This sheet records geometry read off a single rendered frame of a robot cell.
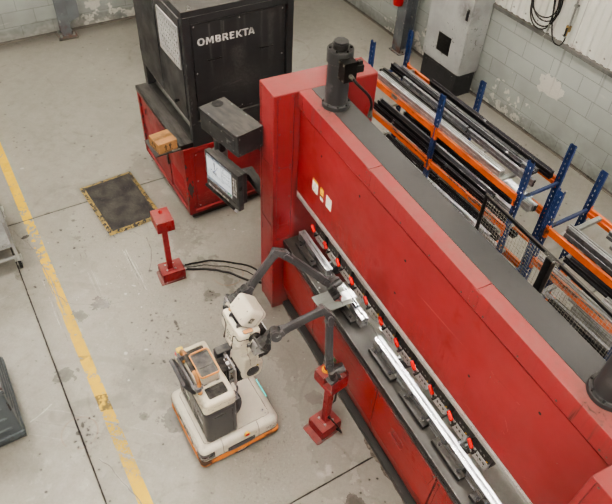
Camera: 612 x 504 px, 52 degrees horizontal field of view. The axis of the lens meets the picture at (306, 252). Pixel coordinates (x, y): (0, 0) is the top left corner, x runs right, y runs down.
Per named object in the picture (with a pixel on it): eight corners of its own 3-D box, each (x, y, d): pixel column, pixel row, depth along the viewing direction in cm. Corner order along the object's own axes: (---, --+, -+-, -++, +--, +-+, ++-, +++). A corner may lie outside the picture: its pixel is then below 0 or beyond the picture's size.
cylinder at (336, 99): (316, 100, 432) (320, 36, 399) (348, 92, 441) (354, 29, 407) (340, 126, 412) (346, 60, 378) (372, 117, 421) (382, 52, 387)
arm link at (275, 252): (274, 241, 444) (276, 246, 435) (289, 250, 450) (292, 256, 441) (237, 289, 453) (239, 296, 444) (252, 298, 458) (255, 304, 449)
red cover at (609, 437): (297, 108, 449) (298, 91, 439) (310, 105, 453) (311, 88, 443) (612, 470, 267) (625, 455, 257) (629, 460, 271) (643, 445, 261)
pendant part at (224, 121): (205, 190, 544) (197, 106, 483) (228, 179, 556) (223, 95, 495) (240, 222, 518) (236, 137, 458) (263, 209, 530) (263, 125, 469)
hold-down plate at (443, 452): (430, 442, 413) (431, 439, 411) (437, 438, 415) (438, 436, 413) (458, 482, 395) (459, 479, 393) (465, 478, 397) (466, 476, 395)
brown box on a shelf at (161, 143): (144, 141, 609) (142, 130, 601) (169, 133, 619) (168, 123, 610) (155, 157, 592) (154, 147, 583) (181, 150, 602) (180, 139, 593)
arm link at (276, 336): (325, 298, 427) (328, 305, 418) (332, 314, 433) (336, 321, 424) (266, 328, 427) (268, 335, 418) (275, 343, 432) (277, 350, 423)
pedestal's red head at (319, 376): (313, 378, 468) (315, 364, 455) (330, 367, 476) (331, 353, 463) (330, 397, 458) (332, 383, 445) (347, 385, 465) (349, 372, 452)
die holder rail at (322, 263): (298, 239, 539) (298, 231, 533) (304, 237, 542) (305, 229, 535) (325, 278, 509) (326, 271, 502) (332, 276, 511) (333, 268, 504)
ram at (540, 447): (296, 195, 509) (300, 111, 452) (305, 193, 512) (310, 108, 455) (552, 540, 327) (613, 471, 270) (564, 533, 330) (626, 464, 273)
